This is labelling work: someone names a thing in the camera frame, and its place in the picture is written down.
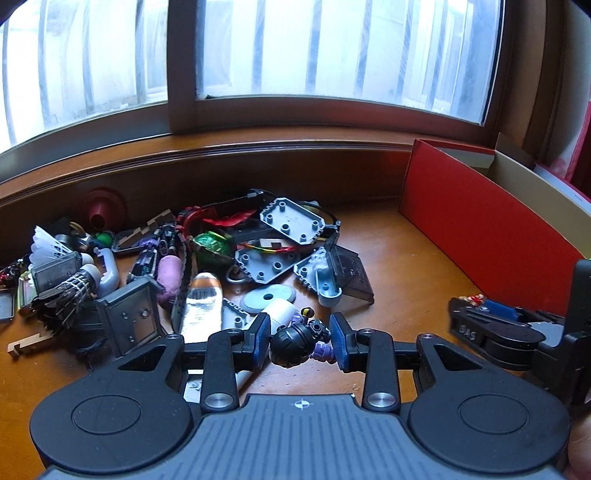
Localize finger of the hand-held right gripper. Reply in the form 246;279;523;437
450;299;546;370
485;302;564;326

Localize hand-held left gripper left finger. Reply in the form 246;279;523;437
117;313;273;413

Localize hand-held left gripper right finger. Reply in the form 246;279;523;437
330;312;476;412

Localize black helmet toy figure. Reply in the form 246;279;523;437
269;308;337;368

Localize orange white tube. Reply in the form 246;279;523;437
178;272;225;344

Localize red cardboard box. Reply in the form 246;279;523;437
398;133;591;319

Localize pink foam cylinder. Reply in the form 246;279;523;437
156;256;183;304

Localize white plastic cylinder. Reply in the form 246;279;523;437
252;298;298;342

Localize large grey plastic plate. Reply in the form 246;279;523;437
222;298;259;330

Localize light blue tape roll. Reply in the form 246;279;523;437
242;284;296;315

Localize grey blue hinged piece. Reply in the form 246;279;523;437
293;247;343;308

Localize grey studded plate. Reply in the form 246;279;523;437
235;247;311;283
259;198;329;245

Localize dark transparent case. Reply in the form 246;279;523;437
330;244;376;305

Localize black toothed track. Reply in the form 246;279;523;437
170;224;197;333

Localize green foil ball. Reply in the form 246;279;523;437
191;231;234;268

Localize red black wristband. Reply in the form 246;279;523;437
178;205;259;241

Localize grey plastic tray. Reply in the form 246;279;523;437
95;277;164;358

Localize black purple toy robot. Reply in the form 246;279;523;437
127;224;185;284

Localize stepped wooden piece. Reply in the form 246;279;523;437
111;209;174;257

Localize worn taped shuttlecock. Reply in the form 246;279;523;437
32;265;102;340

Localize red funnel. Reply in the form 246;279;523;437
83;187;127;232

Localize dark grey plastic case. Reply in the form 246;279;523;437
30;254;84;296

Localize white feather shuttlecock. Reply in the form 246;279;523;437
28;225;77;268

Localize notched wooden strip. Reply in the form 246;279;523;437
7;328;51;358

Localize small red black toy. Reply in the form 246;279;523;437
0;258;31;284

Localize red yellow green cord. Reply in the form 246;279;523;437
242;242;298;257

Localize black cable loop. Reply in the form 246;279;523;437
295;198;342;245

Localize white curved pipe handle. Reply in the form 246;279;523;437
92;247;122;298

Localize brown window frame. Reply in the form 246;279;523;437
0;0;555;158

